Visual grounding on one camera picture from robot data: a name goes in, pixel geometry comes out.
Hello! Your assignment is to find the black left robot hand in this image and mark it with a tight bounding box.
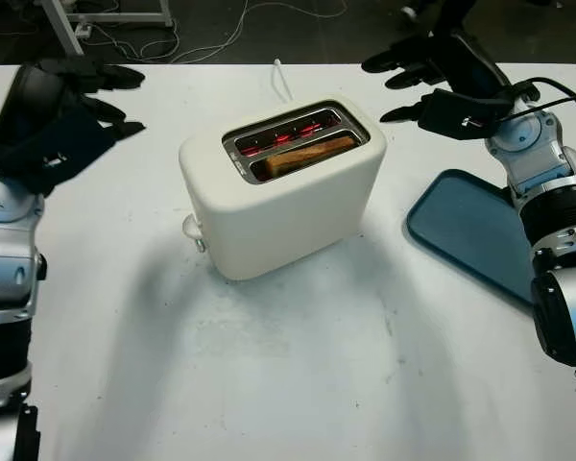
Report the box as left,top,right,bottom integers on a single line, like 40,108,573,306
0,60,146,145

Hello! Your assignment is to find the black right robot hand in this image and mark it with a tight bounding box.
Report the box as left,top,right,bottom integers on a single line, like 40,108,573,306
362,26,510,124

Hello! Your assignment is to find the browned toast slice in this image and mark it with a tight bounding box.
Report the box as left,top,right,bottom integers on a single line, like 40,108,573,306
264,135,355,182

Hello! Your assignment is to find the white toaster lever knob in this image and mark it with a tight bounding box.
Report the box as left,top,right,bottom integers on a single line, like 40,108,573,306
181,214,203,241

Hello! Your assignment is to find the white two-slot toaster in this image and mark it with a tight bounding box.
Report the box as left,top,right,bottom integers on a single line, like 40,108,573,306
178,98,388,282

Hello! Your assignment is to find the blue plastic tray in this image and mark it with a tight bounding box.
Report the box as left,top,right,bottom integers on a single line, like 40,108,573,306
405,168,539,306

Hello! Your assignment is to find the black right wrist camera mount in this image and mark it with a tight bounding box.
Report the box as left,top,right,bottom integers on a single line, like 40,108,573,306
420,88,506,141

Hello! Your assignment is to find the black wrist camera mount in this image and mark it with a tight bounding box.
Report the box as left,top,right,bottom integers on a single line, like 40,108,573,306
420,88,506,141
0,103,117,196

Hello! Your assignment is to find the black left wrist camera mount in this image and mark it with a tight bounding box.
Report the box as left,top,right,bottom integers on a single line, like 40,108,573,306
0,103,117,196

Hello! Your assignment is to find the white metal frame stand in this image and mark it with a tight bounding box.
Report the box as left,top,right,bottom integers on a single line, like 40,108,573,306
42,0,175,58

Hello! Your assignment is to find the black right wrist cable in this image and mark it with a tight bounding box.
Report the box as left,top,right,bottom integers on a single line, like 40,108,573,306
498,76,576,174

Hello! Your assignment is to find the white floor cable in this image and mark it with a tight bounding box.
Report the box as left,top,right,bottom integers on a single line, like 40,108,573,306
90,0,270,64

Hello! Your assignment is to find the white toaster power cord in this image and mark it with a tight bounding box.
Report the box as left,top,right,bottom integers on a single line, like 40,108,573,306
271,58,294,103

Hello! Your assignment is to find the black robot torso bracket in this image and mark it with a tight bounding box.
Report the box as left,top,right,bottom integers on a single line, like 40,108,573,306
12,404,42,461

